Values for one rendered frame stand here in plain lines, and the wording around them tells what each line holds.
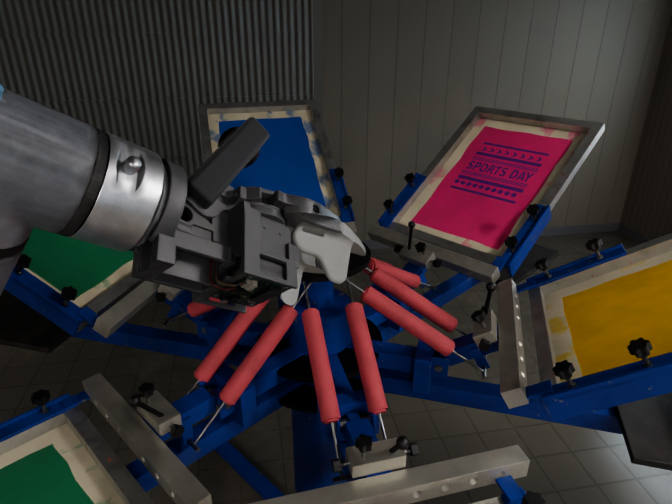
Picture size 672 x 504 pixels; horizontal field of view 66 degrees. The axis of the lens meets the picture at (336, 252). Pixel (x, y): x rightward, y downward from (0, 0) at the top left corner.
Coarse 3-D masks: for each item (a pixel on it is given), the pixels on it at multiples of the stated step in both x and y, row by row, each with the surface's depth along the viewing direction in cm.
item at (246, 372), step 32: (384, 288) 156; (288, 320) 140; (320, 320) 139; (352, 320) 140; (416, 320) 145; (448, 320) 156; (224, 352) 143; (256, 352) 137; (320, 352) 134; (448, 352) 145; (320, 384) 130; (320, 416) 128
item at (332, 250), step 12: (300, 228) 44; (312, 228) 45; (348, 228) 47; (300, 240) 44; (312, 240) 45; (324, 240) 46; (336, 240) 46; (348, 240) 47; (360, 240) 49; (312, 252) 44; (324, 252) 45; (336, 252) 46; (348, 252) 47; (360, 252) 50; (324, 264) 45; (336, 264) 45; (348, 264) 47; (336, 276) 45
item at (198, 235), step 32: (224, 192) 41; (256, 192) 41; (160, 224) 35; (192, 224) 38; (224, 224) 40; (256, 224) 40; (160, 256) 35; (192, 256) 39; (224, 256) 39; (256, 256) 39; (288, 256) 42; (192, 288) 40; (224, 288) 39; (256, 288) 41; (288, 288) 41
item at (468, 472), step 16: (512, 448) 120; (432, 464) 116; (448, 464) 116; (464, 464) 116; (480, 464) 116; (496, 464) 116; (512, 464) 116; (528, 464) 117; (368, 480) 112; (384, 480) 112; (400, 480) 112; (416, 480) 112; (432, 480) 112; (448, 480) 112; (464, 480) 114; (480, 480) 115; (288, 496) 108; (304, 496) 108; (320, 496) 108; (336, 496) 108; (352, 496) 108; (368, 496) 108; (384, 496) 109; (400, 496) 111; (416, 496) 112; (432, 496) 113
